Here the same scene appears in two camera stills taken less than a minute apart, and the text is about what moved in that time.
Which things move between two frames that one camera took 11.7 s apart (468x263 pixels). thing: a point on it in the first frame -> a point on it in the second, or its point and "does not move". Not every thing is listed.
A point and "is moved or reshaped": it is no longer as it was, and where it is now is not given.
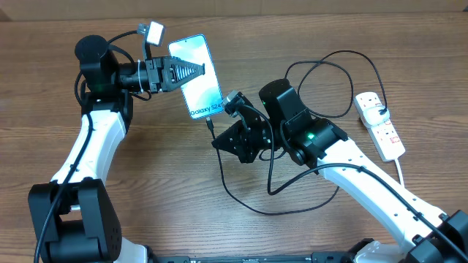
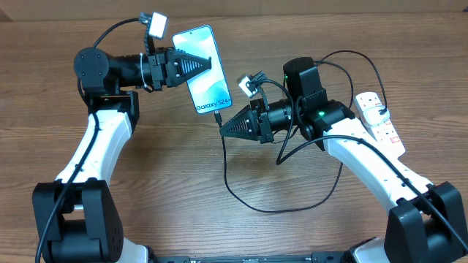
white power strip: [384, 136] does not move
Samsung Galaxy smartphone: [202, 96] is moved or reshaped
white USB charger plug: [372, 116] does not move
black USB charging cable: [320, 61] is moved or reshaped
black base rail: [314, 257] does not move
